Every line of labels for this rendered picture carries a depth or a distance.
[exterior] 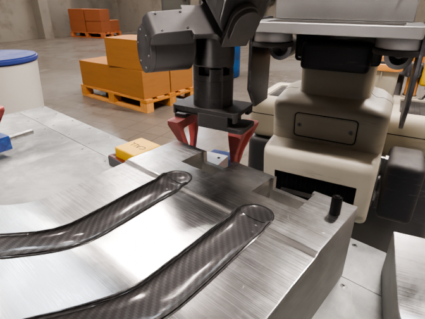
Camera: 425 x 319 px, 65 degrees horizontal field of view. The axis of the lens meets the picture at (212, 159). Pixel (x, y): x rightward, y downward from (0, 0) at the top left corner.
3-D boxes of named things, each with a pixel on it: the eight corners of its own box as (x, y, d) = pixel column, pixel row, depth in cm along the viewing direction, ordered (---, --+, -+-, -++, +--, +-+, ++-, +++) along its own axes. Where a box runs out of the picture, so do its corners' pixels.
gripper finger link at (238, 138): (239, 183, 47) (242, 121, 43) (196, 171, 50) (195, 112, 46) (256, 164, 53) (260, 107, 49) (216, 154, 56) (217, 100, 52)
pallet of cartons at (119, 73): (67, 99, 392) (55, 35, 361) (123, 82, 469) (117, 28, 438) (159, 115, 337) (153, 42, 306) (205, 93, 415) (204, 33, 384)
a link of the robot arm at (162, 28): (267, 11, 36) (236, -39, 39) (167, 11, 31) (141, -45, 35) (231, 84, 46) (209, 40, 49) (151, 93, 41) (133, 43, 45)
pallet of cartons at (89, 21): (93, 33, 1119) (89, 7, 1084) (123, 35, 1061) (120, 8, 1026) (69, 36, 1043) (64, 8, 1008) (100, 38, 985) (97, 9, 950)
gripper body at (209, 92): (235, 128, 44) (238, 72, 41) (171, 116, 49) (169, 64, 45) (253, 114, 50) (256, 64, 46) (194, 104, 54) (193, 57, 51)
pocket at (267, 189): (271, 202, 40) (274, 175, 38) (312, 220, 37) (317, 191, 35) (250, 219, 37) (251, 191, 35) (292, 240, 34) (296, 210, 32)
